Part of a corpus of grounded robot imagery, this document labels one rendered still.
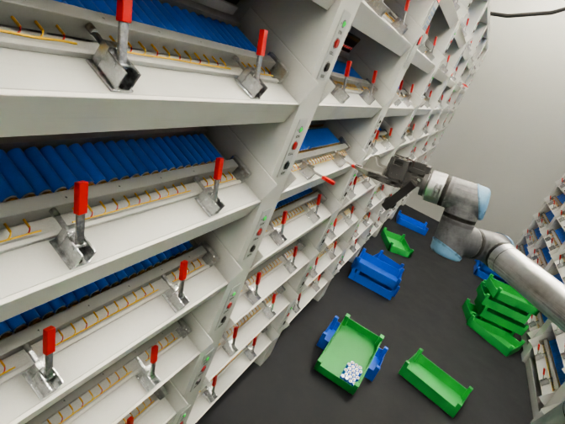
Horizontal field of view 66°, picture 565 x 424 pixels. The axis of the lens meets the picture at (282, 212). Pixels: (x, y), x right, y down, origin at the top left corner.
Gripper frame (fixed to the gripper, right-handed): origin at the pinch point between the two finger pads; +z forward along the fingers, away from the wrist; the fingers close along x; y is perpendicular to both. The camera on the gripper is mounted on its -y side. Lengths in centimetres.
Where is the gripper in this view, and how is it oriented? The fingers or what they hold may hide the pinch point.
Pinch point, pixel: (358, 169)
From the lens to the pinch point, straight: 134.5
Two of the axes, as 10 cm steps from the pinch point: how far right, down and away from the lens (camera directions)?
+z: -8.8, -3.5, 3.3
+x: -4.1, 2.1, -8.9
